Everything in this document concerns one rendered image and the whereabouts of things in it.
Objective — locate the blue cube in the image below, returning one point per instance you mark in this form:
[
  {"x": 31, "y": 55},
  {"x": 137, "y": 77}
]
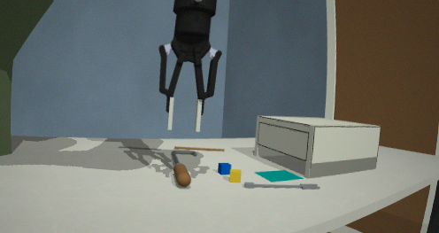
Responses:
[{"x": 224, "y": 168}]

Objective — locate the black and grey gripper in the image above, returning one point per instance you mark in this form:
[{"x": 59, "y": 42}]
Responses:
[{"x": 190, "y": 44}]

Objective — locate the small white cabinet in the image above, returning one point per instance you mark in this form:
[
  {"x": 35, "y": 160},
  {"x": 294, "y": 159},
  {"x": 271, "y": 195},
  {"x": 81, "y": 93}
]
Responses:
[{"x": 327, "y": 150}]

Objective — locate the teal square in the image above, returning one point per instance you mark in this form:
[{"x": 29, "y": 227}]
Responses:
[{"x": 277, "y": 176}]

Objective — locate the yellow cube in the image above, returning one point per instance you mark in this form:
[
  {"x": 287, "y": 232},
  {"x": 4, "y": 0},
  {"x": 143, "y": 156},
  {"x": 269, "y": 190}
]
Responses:
[{"x": 235, "y": 176}]

